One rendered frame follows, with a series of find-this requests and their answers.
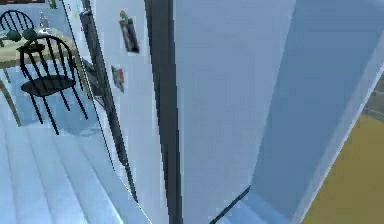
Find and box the green round object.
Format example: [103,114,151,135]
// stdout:
[22,27,38,42]
[5,29,22,43]

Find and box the black spindle-back chair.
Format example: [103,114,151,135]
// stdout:
[18,34,90,136]
[0,9,35,34]

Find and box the white fridge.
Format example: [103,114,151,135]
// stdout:
[60,0,298,224]

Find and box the black fridge magnet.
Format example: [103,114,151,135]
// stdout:
[118,10,141,55]

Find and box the red and blue fridge magnet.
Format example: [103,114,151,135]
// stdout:
[110,65,126,94]

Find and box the clear glass bottle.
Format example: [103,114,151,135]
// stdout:
[38,12,52,35]

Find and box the pale wooden table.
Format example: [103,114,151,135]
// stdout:
[0,27,88,128]

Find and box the black fridge handle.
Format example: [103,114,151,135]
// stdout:
[79,9,114,111]
[105,105,140,204]

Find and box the black round dish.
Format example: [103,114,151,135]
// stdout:
[16,43,46,53]

